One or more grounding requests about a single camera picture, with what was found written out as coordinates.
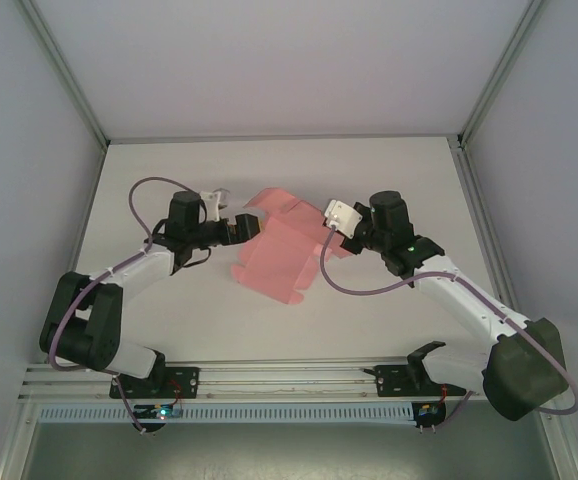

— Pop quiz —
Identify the left circuit board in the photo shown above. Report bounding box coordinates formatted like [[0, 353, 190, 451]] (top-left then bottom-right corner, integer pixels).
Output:
[[136, 403, 185, 422]]

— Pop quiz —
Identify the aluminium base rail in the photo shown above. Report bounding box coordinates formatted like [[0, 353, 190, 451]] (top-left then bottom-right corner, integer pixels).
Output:
[[18, 355, 493, 401]]

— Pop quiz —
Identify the pink paper box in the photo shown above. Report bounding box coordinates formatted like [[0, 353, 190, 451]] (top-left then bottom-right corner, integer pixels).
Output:
[[229, 187, 358, 306]]

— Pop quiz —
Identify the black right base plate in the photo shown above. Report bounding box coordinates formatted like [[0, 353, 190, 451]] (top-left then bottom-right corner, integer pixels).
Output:
[[374, 364, 470, 400]]

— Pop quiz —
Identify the white slotted cable duct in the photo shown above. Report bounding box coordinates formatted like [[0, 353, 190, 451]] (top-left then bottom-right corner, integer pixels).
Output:
[[36, 402, 415, 426]]

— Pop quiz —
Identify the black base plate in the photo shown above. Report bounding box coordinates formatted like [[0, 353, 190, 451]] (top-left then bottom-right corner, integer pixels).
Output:
[[108, 366, 201, 401], [374, 364, 470, 400]]

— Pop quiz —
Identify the aluminium side rail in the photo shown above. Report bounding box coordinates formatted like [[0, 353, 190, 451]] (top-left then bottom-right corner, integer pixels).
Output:
[[448, 134, 578, 480], [0, 144, 108, 480]]

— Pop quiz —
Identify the aluminium frame post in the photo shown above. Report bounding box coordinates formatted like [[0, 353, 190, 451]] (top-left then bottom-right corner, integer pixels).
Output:
[[21, 0, 109, 150], [458, 0, 553, 149]]

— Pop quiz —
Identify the aluminium back rail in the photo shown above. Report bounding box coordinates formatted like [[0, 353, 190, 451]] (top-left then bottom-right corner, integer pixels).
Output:
[[106, 132, 463, 146]]

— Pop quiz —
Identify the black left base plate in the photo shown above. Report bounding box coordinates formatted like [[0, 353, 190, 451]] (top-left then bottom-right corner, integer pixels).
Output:
[[108, 366, 201, 401]]

